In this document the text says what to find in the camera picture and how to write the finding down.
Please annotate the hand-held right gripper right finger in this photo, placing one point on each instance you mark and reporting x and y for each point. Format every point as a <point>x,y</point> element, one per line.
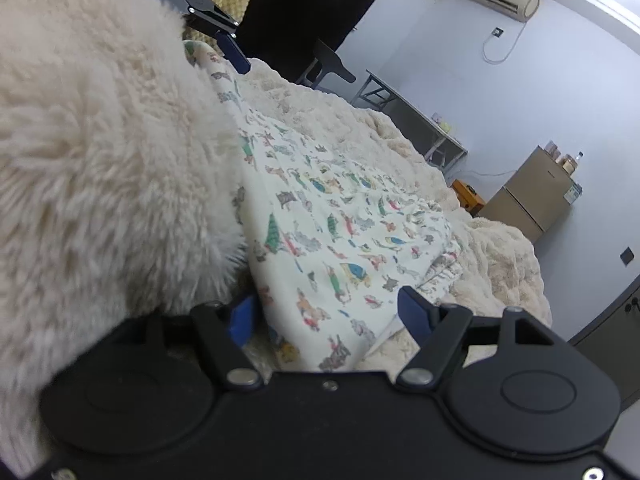
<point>412,312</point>

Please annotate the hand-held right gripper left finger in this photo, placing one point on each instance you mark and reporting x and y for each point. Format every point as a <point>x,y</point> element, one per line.
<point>242,319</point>

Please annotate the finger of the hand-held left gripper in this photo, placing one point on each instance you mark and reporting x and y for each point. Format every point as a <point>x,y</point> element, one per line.
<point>235,53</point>

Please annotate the cartoon print fluffy-lined garment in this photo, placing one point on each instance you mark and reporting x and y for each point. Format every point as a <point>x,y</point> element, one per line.
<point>325,240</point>

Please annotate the black curtain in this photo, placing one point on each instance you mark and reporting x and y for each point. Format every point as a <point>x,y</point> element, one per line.
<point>310,0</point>

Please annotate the black chair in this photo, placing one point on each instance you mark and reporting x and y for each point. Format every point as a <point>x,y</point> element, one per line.
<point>327,62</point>

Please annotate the cream ribbed plush blanket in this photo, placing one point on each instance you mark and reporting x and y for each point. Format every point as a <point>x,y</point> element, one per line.
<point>500,270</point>

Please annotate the orange box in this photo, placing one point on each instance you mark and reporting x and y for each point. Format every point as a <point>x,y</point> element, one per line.
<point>467,197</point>

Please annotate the small items on table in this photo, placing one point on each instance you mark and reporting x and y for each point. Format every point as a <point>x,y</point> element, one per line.
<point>442,122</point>

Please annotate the grey door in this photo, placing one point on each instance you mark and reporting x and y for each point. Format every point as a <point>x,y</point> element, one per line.
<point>610,350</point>

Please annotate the metal frame table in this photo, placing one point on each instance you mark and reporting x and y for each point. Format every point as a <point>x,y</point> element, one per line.
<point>415,110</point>

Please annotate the dark wall switch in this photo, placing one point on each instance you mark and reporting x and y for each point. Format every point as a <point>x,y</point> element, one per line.
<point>627,256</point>

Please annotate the wall power outlet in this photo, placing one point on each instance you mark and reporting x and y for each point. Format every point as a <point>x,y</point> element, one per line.
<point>497,32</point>

